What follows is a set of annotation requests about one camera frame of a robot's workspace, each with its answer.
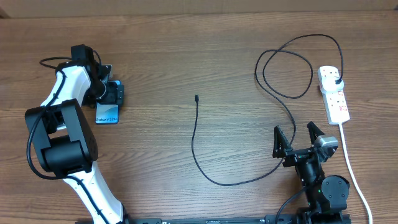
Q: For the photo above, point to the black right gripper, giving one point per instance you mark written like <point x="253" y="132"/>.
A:
<point x="280" y="149"/>

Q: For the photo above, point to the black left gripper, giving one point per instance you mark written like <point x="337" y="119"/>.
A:
<point x="114" y="96"/>

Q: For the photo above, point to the Samsung Galaxy smartphone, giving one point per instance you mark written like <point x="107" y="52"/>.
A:
<point x="107" y="114"/>

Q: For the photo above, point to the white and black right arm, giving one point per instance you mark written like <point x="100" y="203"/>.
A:
<point x="326" y="195"/>

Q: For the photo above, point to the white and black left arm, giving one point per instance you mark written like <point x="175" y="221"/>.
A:
<point x="61" y="144"/>

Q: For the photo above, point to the white charger plug adapter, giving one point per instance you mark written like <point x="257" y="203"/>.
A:
<point x="329" y="85"/>

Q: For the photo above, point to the white power strip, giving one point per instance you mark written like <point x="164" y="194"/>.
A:
<point x="335" y="103"/>

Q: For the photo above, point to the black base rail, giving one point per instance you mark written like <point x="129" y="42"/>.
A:
<point x="202" y="221"/>

